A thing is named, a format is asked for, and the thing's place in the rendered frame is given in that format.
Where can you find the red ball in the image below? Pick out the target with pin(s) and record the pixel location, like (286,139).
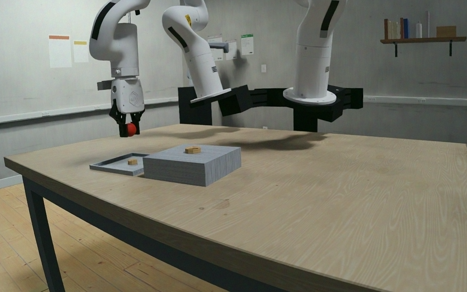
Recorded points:
(131,129)

